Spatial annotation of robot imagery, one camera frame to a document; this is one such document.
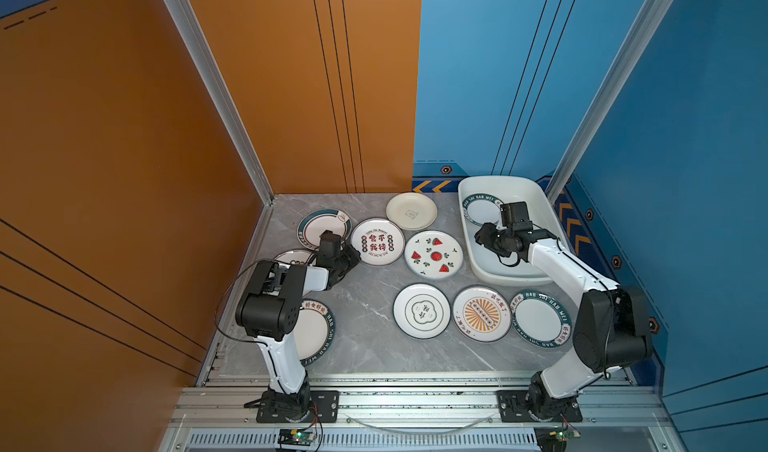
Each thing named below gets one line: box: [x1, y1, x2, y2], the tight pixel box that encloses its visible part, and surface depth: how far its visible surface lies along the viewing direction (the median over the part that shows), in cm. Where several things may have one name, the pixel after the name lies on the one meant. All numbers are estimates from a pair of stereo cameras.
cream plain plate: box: [385, 192, 438, 231], surface depth 117 cm
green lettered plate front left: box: [294, 299, 336, 367], surface depth 89 cm
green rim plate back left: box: [297, 208, 353, 251], surface depth 114 cm
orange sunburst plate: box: [452, 285, 512, 343], surface depth 90 cm
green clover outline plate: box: [392, 282, 451, 340], surface depth 91 cm
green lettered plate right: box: [510, 289, 572, 349], surface depth 91 cm
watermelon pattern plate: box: [404, 230, 464, 281], surface depth 104 cm
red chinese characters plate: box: [350, 217, 406, 266], surface depth 107 cm
